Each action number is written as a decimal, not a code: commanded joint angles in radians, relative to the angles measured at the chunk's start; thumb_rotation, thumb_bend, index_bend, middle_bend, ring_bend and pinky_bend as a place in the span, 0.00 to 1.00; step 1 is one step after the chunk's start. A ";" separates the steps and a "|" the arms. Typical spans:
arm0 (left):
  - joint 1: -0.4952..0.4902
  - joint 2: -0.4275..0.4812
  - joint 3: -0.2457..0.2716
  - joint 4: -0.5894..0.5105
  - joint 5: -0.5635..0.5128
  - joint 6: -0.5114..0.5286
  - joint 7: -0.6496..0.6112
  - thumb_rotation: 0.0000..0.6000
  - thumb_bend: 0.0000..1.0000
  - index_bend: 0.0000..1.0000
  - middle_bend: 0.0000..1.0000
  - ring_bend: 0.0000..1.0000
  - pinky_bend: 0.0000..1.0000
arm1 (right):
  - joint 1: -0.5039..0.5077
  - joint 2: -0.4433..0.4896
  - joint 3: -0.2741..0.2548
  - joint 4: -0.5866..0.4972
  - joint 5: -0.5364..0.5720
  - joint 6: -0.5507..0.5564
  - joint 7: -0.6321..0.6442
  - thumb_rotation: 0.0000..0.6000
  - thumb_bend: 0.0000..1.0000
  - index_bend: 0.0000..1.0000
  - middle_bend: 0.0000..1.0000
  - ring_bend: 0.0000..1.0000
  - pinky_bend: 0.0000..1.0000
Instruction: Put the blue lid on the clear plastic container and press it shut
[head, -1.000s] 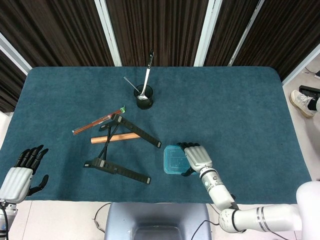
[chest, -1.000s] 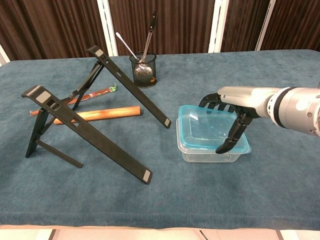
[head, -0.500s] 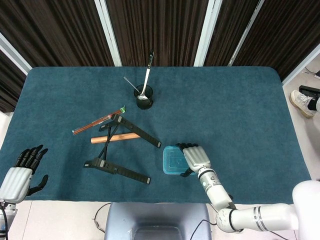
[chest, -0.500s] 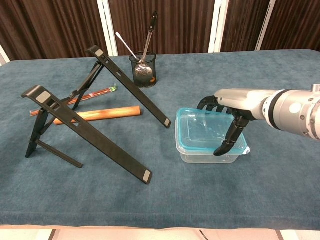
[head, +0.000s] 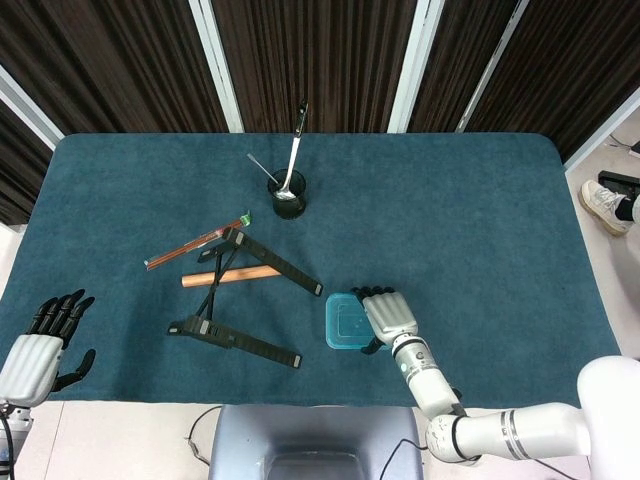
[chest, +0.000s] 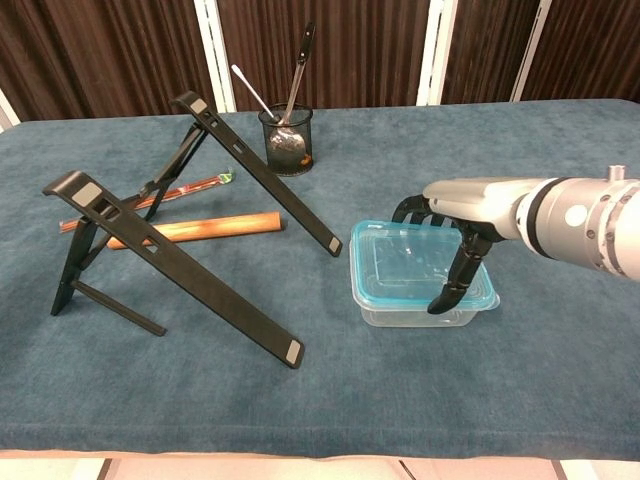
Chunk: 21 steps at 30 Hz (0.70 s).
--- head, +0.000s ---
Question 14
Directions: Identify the grey blue robot torso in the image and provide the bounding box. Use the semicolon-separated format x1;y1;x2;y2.
207;403;425;480

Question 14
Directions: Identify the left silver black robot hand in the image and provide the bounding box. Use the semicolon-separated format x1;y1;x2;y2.
0;288;97;407

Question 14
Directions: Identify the white sneaker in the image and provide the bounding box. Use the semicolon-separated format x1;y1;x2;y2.
579;179;635;237

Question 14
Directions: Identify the black-handled steel spoon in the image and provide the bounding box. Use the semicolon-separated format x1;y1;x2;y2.
274;97;310;201

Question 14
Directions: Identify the dark teal tablecloth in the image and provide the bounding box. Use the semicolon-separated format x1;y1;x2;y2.
0;132;624;409

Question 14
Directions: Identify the black mesh utensil cup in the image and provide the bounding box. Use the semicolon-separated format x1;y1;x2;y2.
266;168;308;220

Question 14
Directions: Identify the wooden rolling pin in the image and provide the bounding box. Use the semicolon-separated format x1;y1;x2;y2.
180;265;282;290

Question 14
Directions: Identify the black flat floor base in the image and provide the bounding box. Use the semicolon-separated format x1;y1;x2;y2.
598;169;640;194

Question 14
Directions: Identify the brown pleated screen panel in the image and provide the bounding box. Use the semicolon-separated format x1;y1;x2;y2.
409;0;524;134
469;0;640;161
212;0;419;134
0;0;236;135
0;94;56;226

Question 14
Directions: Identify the person's leg with black sock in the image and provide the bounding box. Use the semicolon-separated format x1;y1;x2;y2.
614;193;640;224

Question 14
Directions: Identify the black floor cable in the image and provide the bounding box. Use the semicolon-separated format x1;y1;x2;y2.
383;437;431;480
185;405;221;464

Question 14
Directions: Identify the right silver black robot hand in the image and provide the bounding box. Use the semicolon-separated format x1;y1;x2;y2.
349;285;419;355

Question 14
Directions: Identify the wrapped red chopsticks pack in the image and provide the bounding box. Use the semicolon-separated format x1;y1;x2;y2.
144;211;253;272

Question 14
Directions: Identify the blue container lid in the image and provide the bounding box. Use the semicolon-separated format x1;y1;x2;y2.
325;292;396;353

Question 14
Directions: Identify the black folding laptop stand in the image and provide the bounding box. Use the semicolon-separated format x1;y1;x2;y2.
167;225;325;370

